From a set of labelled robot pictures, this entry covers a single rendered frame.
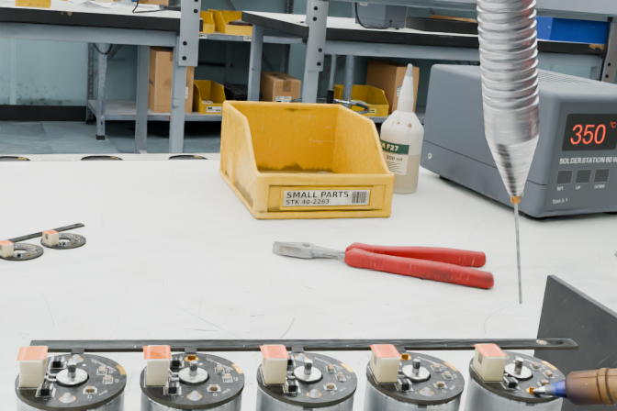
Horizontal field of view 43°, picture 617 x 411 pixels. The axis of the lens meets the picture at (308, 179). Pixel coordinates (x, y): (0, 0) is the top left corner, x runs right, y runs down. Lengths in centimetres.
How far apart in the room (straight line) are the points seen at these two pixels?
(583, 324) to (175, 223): 30
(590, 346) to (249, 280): 21
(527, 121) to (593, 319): 12
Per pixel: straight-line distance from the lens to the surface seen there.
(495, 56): 16
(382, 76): 493
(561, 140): 57
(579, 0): 326
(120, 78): 468
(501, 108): 16
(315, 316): 38
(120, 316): 37
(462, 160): 64
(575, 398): 20
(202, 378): 19
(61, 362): 20
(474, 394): 21
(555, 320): 28
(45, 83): 464
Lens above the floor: 91
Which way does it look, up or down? 14 degrees down
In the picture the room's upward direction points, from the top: 5 degrees clockwise
